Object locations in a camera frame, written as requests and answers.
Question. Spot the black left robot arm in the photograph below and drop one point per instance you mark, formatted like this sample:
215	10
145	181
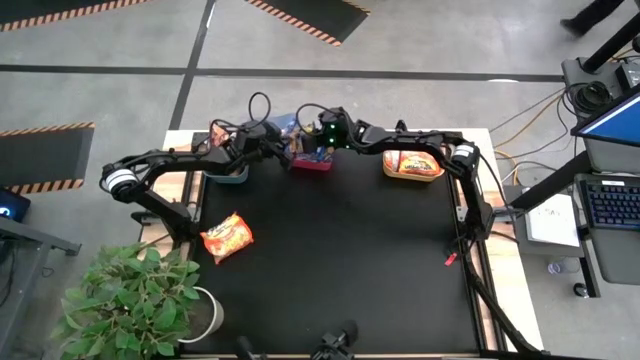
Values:
175	162

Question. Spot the black pole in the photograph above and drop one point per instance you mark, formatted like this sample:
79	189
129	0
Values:
612	44

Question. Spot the monitor with blue screen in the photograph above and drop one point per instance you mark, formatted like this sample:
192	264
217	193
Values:
615	125

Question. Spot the grey plastic bin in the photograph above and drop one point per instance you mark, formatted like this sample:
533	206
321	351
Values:
227	177

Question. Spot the black hazard-striped floor mat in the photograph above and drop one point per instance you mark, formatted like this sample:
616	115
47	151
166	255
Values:
40	160
320	17
50	10

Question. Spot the white plant pot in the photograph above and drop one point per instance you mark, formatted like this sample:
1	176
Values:
220	315

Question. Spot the black keyboard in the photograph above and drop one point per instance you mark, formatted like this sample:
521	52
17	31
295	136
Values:
612	205

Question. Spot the grey side table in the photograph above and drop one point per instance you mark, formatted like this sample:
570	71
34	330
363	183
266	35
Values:
30	235

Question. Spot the black table mat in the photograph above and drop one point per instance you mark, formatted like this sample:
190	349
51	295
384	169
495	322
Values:
325	300

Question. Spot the green potted plant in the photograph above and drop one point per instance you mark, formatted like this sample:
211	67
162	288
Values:
130	305

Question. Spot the red plastic bin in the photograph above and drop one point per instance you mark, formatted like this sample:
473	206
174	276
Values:
312	166

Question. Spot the red Maruchan noodle pack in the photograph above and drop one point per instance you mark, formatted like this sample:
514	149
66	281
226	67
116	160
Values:
219	136

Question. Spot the black camera rig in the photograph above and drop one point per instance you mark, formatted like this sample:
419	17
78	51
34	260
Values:
332	345

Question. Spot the black clamp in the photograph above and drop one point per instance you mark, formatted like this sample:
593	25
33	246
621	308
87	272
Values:
401	126

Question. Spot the person's leg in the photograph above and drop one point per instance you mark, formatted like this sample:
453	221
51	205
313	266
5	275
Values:
590	15

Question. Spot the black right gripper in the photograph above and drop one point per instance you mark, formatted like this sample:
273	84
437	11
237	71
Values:
350	141

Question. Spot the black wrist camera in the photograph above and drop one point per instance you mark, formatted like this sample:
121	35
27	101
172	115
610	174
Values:
252	134
332	120

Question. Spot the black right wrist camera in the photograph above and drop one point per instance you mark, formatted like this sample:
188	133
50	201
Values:
332	120

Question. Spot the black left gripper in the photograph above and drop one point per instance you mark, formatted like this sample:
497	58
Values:
255	150

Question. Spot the black caster wheel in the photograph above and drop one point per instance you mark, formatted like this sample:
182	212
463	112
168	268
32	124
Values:
581	290

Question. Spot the white paper pad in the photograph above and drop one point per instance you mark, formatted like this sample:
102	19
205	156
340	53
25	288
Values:
552	220

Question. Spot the clear bottle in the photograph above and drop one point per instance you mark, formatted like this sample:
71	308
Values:
556	267

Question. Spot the dark device with blue light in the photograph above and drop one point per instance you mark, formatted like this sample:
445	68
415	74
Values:
12	205

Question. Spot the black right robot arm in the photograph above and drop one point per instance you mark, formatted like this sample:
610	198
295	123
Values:
410	140

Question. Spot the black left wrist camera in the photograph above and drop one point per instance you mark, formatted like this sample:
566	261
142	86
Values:
252	134

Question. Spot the grey computer cart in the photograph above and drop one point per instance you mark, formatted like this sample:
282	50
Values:
620	260

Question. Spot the red tag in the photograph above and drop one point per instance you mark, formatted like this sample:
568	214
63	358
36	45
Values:
451	259

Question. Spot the yellow plastic bin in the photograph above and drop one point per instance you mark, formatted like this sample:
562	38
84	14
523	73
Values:
415	179

